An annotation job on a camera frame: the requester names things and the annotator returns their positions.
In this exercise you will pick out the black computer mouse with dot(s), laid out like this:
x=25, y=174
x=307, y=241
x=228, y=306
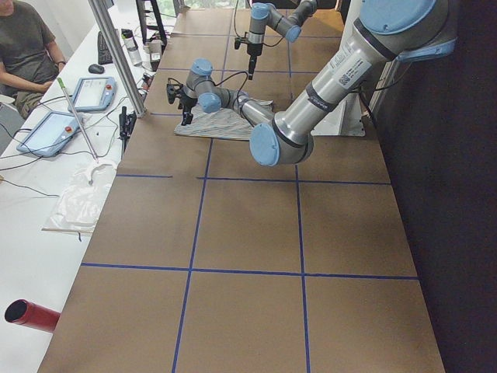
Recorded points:
x=96, y=69

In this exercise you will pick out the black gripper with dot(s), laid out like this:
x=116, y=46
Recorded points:
x=189, y=103
x=254, y=50

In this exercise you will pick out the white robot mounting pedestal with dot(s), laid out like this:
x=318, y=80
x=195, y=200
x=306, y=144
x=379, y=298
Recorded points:
x=344, y=120

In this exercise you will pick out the lower blue teach pendant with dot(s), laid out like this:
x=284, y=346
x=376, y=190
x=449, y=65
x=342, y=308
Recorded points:
x=50, y=135

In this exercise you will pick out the aluminium frame post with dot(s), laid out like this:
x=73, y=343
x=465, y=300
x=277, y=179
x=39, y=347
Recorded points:
x=106, y=26

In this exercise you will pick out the black keyboard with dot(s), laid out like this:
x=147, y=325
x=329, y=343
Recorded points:
x=103, y=53

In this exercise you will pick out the clear water bottle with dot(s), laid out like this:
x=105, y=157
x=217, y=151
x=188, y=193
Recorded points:
x=131, y=47

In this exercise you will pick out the seated person in grey shirt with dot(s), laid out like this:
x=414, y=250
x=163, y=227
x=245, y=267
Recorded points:
x=30, y=57

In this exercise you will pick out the black clamp tool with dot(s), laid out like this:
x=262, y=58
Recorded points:
x=126, y=123

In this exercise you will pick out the upper blue teach pendant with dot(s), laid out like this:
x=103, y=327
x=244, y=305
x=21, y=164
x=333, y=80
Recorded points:
x=93, y=94

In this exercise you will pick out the blue teach pendant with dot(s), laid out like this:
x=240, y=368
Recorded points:
x=50, y=135
x=93, y=94

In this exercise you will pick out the blue white striped polo shirt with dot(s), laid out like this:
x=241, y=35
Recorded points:
x=234, y=123

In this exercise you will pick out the red cylinder tube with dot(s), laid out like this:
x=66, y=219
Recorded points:
x=28, y=314

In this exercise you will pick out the metal rod with green tip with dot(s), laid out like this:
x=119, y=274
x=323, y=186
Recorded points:
x=75, y=114

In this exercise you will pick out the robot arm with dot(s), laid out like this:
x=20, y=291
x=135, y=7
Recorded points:
x=265, y=15
x=382, y=32

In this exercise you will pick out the clear plastic bag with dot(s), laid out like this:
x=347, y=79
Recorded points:
x=78, y=208

